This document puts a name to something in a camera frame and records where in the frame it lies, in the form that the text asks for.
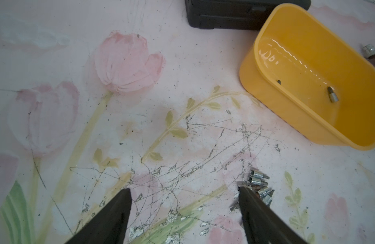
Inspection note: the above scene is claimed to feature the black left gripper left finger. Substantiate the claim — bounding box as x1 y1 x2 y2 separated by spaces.
67 188 132 244

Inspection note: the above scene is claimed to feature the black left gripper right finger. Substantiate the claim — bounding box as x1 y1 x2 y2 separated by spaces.
238 186 306 244

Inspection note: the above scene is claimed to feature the single metal bit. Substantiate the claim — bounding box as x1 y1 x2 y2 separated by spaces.
327 86 339 103

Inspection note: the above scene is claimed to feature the yellow plastic storage box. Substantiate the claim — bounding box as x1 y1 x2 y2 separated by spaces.
239 3 375 150

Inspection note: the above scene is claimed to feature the pile of metal bits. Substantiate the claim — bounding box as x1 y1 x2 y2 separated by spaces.
234 168 274 207

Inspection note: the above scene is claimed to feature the brown water tap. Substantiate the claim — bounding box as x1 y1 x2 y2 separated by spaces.
361 44 375 67

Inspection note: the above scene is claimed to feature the black plastic tool case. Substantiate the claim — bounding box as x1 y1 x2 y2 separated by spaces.
185 0 311 31

